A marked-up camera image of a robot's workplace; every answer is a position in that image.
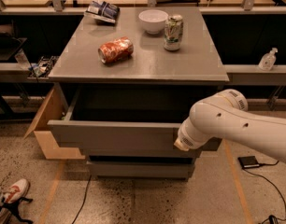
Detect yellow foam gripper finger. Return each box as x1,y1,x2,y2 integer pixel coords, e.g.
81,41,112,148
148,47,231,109
174,139,184,150

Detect grey top drawer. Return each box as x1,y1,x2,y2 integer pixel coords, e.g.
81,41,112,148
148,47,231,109
49,85,216,153

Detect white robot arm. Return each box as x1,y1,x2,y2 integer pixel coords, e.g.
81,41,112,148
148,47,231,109
175,89,286,163

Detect black foot pedal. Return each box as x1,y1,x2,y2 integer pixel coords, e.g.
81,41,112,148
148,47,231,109
237,156,260,169

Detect grey lower drawers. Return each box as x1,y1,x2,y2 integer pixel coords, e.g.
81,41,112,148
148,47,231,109
86,148,201,179

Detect grey cabinet table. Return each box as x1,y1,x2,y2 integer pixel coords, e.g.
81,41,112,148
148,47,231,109
49,7,229,122

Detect grey side shelf right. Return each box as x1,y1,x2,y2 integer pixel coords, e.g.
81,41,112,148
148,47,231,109
224,64,286,86

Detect grey side shelf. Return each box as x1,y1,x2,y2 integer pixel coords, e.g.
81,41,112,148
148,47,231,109
0,63,50,83
224,64,286,86

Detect crushed orange soda can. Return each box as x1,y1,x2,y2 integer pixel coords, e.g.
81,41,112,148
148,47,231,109
98,36,134,63

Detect green white soda can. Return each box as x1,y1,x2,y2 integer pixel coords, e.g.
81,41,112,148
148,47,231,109
164,14,183,51

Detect clear sanitizer pump bottle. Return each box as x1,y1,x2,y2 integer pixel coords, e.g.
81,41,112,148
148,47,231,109
258,48,278,71

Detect white bowl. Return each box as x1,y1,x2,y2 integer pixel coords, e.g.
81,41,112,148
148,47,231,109
138,9,168,35

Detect cardboard box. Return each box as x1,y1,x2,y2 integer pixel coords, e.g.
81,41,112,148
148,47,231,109
24,88,85,160

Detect blue chip bag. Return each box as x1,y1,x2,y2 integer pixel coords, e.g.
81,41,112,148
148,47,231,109
84,0,120,23

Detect white red sneaker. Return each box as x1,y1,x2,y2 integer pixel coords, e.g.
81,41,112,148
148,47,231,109
4,178,30,203

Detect black tripod stand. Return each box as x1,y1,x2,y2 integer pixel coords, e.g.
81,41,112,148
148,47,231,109
2,197,33,224

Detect grey side shelf left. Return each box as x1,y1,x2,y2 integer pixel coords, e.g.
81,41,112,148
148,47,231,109
0,63,50,83

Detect black pedal cable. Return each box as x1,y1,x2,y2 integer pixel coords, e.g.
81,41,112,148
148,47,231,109
242,160,286,224

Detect black floor cable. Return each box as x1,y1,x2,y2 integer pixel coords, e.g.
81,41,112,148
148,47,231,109
71,175,93,224

